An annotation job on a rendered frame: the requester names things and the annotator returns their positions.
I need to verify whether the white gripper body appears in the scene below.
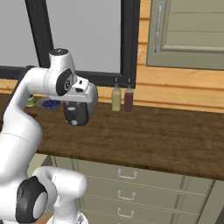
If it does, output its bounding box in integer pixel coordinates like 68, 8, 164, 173
49, 82, 99, 104

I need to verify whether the yellow oil bottle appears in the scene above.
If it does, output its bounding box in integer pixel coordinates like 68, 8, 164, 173
111, 77, 122, 113

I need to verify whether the dark grey toaster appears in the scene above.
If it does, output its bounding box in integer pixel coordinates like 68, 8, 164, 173
63, 100, 99, 127

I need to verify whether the dark red bottle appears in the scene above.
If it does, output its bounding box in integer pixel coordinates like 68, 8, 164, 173
123, 77, 135, 114

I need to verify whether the blue patterned bowl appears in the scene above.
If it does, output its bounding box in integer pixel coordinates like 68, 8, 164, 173
36, 96, 63, 113

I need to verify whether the black framed window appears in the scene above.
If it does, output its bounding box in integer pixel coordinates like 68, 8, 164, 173
0, 0, 141, 90

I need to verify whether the olive green drawer front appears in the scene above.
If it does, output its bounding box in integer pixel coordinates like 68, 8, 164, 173
73, 158, 186, 191
78, 195, 203, 224
82, 176, 210, 212

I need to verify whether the olive green base cupboard door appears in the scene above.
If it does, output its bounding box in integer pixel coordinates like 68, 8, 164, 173
27, 152, 55, 179
198, 179, 224, 224

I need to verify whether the silver drawer handle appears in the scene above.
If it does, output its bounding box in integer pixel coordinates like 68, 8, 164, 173
116, 168, 139, 180
116, 189, 137, 201
116, 206, 136, 219

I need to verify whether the silver cupboard door handle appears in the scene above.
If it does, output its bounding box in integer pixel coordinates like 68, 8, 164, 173
152, 2, 165, 57

